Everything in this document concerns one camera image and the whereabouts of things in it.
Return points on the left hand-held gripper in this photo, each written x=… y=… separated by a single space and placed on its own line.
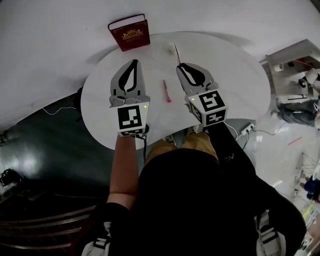
x=131 y=118

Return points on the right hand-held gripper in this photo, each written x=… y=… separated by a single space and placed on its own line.
x=212 y=105

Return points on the pink pen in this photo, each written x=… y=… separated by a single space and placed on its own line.
x=167 y=92

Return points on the small silver metal piece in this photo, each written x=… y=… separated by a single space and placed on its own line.
x=177 y=55

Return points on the person's left forearm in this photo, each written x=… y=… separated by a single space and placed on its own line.
x=125 y=170

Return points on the person's right forearm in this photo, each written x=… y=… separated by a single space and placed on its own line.
x=230 y=150

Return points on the white curved table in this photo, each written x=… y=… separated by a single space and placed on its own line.
x=155 y=50

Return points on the person's right shoe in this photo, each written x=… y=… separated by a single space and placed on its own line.
x=193 y=130

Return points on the person's shoe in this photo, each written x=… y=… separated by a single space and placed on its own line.
x=193 y=130
x=168 y=138

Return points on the red book gold emblem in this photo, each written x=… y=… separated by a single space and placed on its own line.
x=131 y=33

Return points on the person's tan trousers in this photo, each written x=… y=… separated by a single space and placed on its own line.
x=195 y=142

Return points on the person's left shoe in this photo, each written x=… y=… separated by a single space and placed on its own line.
x=168 y=138

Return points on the white power strip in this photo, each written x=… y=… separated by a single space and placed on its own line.
x=248 y=128

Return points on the white paper roll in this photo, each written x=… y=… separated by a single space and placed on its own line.
x=278 y=67

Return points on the grey shelf unit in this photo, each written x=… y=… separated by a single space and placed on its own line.
x=287 y=82

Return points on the red tape strip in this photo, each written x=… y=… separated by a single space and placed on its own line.
x=295 y=140

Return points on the person's black shirt torso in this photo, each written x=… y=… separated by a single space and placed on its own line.
x=190 y=205

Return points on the black device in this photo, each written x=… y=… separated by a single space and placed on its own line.
x=8 y=177

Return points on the dark wooden bed frame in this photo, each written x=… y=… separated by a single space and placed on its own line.
x=50 y=225

